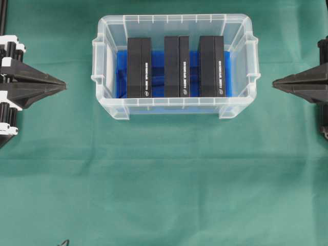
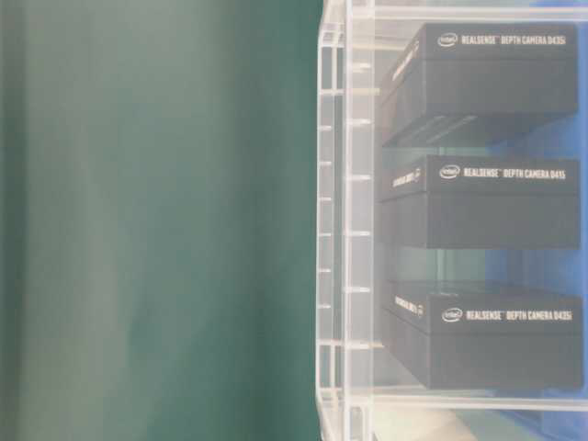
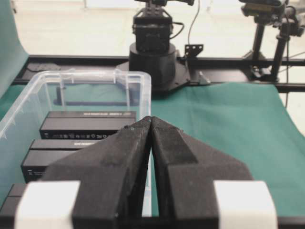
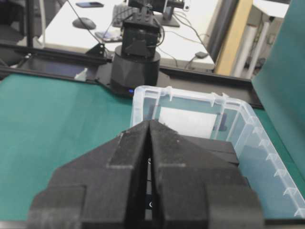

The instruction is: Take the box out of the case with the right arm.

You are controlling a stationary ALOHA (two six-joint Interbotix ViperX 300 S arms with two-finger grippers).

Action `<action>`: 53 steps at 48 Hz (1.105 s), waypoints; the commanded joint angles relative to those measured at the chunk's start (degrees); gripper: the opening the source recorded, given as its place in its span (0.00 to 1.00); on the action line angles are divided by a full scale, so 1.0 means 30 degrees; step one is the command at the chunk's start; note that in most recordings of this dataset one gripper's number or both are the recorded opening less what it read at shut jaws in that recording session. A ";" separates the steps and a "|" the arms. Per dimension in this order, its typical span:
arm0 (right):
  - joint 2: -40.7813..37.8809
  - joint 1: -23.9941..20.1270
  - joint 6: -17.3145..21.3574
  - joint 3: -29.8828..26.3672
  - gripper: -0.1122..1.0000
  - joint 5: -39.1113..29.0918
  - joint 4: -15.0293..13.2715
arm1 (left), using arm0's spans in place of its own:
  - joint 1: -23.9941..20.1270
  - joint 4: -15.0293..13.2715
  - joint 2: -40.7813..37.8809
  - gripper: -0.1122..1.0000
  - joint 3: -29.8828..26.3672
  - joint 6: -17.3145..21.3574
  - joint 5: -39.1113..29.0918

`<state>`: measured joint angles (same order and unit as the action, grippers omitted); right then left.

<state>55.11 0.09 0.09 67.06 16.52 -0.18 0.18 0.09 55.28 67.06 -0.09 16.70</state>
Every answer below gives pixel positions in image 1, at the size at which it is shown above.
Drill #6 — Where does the black frame post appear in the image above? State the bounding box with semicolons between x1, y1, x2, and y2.
0;0;8;36

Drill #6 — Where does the clear plastic storage case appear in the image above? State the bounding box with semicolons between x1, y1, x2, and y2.
91;13;261;120

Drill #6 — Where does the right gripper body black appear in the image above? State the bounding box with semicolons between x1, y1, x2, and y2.
317;35;328;141

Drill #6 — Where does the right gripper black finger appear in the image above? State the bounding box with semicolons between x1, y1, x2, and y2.
273;63;327;87
274;86;324;104

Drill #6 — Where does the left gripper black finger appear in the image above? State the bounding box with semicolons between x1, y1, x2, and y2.
1;84;67;109
1;60;67;87

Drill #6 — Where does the blue liner inside case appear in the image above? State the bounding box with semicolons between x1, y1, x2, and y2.
116;50;233;103

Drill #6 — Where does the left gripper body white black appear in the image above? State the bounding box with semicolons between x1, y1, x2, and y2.
1;35;26;135

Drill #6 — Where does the black camera box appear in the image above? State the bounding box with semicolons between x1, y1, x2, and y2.
165;36;190;97
127;37;152;98
198;35;226;97

